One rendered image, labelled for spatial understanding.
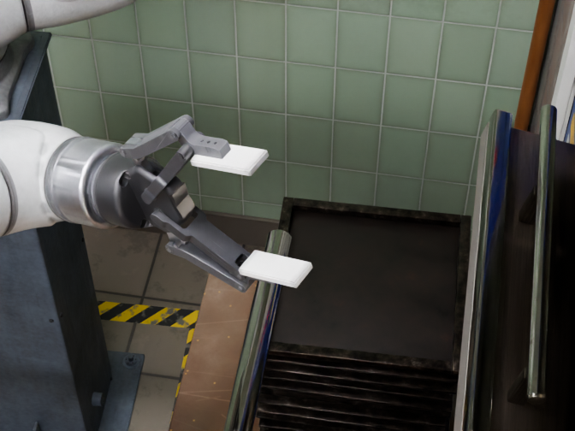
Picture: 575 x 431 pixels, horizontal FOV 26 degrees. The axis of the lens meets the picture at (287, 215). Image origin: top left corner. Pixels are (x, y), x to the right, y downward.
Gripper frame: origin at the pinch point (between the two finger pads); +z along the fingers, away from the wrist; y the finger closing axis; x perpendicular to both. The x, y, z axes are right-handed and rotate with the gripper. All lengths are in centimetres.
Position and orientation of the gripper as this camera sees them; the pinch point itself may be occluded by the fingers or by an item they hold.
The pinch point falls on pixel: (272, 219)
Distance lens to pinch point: 113.9
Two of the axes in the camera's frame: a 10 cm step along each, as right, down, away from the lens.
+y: 3.0, 7.5, 5.9
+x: -5.4, 6.4, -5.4
